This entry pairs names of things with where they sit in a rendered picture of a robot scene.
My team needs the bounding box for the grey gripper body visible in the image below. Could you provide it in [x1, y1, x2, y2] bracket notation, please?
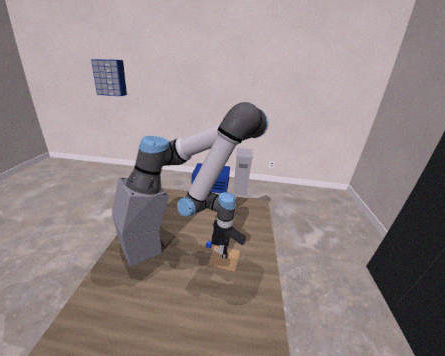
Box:
[212, 220, 232, 246]

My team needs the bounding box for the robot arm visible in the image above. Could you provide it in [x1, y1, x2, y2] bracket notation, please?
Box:
[127, 102, 268, 228]

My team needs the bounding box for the tan flat mat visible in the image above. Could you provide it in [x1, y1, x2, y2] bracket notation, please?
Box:
[208, 245, 240, 272]

